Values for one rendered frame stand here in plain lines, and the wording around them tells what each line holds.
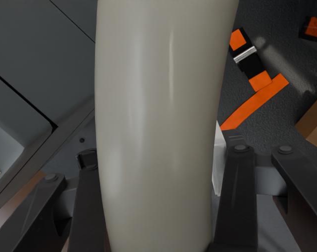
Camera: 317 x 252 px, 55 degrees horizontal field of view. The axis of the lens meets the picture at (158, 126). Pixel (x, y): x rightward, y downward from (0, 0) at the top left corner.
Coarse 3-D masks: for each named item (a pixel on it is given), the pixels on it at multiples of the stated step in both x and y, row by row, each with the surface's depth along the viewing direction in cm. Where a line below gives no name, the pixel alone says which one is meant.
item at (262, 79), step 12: (240, 36) 94; (228, 48) 96; (240, 48) 96; (252, 48) 93; (240, 60) 95; (252, 60) 94; (252, 72) 95; (264, 72) 94; (252, 84) 95; (264, 84) 94
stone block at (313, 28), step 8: (304, 0) 64; (312, 0) 60; (304, 8) 65; (312, 8) 60; (304, 16) 65; (312, 16) 61; (304, 24) 66; (312, 24) 61; (304, 32) 66; (312, 32) 62; (304, 40) 69; (312, 40) 62
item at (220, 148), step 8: (216, 120) 17; (216, 128) 16; (216, 136) 15; (216, 144) 14; (224, 144) 14; (216, 152) 14; (224, 152) 14; (216, 160) 15; (224, 160) 15; (216, 168) 15; (216, 176) 15; (216, 184) 15; (216, 192) 15
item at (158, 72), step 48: (144, 0) 5; (192, 0) 5; (96, 48) 6; (144, 48) 6; (192, 48) 6; (96, 96) 7; (144, 96) 6; (192, 96) 6; (96, 144) 7; (144, 144) 6; (192, 144) 6; (144, 192) 7; (192, 192) 7; (144, 240) 7; (192, 240) 7
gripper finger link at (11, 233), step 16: (48, 176) 14; (64, 176) 14; (32, 192) 13; (48, 192) 13; (16, 208) 12; (32, 208) 12; (48, 208) 12; (16, 224) 11; (32, 224) 11; (48, 224) 12; (64, 224) 14; (0, 240) 10; (16, 240) 10; (32, 240) 11; (48, 240) 12; (64, 240) 13
